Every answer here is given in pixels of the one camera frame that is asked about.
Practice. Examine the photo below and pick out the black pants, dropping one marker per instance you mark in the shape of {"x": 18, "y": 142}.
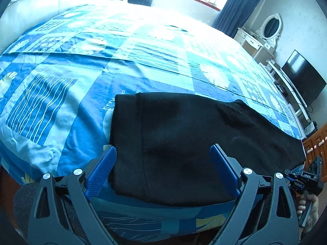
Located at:
{"x": 178, "y": 145}

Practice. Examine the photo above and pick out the white television stand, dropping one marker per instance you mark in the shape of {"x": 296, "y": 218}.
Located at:
{"x": 288, "y": 86}

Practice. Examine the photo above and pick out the blue patterned bed sheet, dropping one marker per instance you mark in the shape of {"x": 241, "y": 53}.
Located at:
{"x": 63, "y": 122}

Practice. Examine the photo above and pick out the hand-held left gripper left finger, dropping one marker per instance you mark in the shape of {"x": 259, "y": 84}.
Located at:
{"x": 101, "y": 174}

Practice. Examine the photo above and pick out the black flat television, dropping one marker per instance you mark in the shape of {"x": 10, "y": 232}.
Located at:
{"x": 304, "y": 79}

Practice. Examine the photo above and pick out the person's right hand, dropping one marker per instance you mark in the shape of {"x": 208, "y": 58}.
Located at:
{"x": 313, "y": 214}

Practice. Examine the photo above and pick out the white tufted leather headboard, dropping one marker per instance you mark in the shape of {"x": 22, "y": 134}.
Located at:
{"x": 38, "y": 7}

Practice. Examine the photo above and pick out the white vanity dresser with mirror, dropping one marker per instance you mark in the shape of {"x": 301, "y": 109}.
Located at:
{"x": 270, "y": 28}

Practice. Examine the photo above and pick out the brown wooden cabinet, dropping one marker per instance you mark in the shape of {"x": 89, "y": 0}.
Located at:
{"x": 318, "y": 139}

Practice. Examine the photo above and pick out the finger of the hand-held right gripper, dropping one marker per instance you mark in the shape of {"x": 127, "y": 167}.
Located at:
{"x": 293, "y": 180}

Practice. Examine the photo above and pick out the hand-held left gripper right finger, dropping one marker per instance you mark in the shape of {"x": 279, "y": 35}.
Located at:
{"x": 224, "y": 169}

